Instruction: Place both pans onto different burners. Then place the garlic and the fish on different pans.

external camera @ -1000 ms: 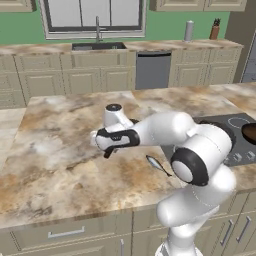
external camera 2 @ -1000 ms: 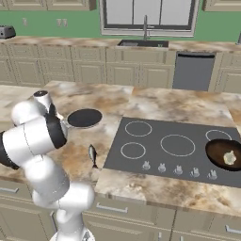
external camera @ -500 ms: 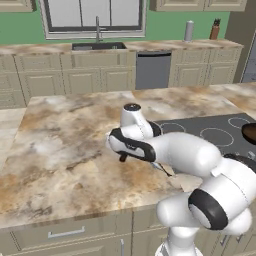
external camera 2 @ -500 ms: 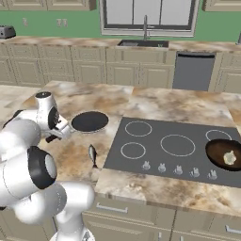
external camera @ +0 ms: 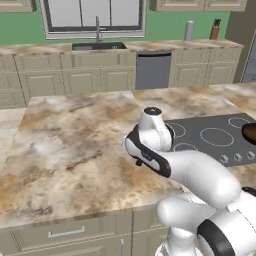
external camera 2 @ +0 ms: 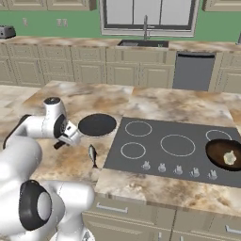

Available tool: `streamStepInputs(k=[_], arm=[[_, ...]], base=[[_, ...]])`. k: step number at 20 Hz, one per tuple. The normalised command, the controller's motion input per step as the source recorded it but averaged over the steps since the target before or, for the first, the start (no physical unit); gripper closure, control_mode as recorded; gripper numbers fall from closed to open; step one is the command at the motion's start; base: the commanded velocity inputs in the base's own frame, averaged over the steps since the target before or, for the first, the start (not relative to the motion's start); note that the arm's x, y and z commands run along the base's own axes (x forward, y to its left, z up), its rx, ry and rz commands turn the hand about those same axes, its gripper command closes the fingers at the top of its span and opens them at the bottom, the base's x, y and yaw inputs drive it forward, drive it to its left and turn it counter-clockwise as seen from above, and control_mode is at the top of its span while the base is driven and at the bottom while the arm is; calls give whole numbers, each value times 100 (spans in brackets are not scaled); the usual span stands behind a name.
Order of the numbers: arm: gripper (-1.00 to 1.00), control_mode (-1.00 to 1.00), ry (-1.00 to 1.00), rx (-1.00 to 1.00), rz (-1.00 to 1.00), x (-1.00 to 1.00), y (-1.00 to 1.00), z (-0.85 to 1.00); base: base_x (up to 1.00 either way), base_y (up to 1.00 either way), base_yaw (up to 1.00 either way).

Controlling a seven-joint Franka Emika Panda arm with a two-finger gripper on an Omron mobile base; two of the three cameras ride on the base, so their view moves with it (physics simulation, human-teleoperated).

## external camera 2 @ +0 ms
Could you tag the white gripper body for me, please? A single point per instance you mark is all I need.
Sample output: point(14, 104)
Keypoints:
point(72, 133)

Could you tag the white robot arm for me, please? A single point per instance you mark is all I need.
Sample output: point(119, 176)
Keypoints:
point(19, 163)

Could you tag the grey fish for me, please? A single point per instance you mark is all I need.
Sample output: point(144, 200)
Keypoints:
point(93, 154)

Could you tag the pale garlic bulb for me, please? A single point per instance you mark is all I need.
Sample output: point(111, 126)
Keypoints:
point(230, 157)

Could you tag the black round pan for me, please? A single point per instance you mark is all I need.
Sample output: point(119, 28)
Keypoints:
point(97, 124)

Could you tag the long beige base cupboard run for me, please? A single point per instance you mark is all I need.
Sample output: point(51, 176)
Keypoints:
point(88, 66)

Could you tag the grey hob knob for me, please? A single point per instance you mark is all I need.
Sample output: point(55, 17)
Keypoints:
point(146, 165)
point(162, 167)
point(178, 170)
point(195, 172)
point(212, 174)

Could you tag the dark grey hob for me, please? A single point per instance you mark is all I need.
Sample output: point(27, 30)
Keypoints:
point(175, 150)

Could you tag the beige cupboard door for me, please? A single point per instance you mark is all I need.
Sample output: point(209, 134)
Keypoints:
point(119, 230)

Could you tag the wide beige drawer front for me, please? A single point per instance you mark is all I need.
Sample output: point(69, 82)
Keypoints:
point(141, 213)

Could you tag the dark sink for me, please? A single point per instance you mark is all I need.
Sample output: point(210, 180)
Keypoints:
point(142, 43)

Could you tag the silver toaster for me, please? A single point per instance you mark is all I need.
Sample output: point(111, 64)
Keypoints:
point(7, 32)

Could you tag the silver tap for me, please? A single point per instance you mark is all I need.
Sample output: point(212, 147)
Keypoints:
point(146, 27)

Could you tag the grey dishwasher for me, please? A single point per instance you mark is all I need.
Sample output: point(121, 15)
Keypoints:
point(193, 71)

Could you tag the white framed window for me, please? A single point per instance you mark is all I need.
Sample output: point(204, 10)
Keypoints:
point(147, 14)

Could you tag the dark brown pan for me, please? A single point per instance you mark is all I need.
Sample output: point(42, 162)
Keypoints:
point(216, 153)

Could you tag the narrow beige drawer front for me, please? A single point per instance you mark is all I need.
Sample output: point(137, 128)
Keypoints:
point(204, 224)

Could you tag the short beige base cupboard run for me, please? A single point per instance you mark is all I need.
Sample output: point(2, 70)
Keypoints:
point(228, 72)

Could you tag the single white wall socket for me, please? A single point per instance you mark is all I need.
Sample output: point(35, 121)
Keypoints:
point(25, 22)

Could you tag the wide beige wall cupboard run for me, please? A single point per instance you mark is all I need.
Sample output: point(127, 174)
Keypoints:
point(47, 4)

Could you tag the small beige wall cupboard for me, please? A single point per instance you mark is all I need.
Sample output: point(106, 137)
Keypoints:
point(222, 5)

